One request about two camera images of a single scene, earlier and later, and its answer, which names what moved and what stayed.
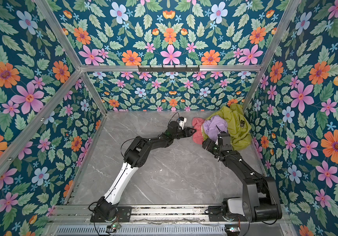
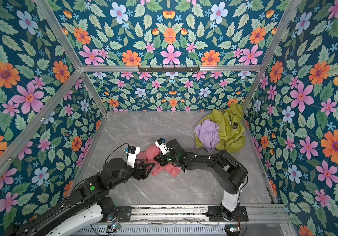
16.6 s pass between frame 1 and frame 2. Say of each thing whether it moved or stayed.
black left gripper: moved
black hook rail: stayed
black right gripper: moved
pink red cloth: moved
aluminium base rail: stayed
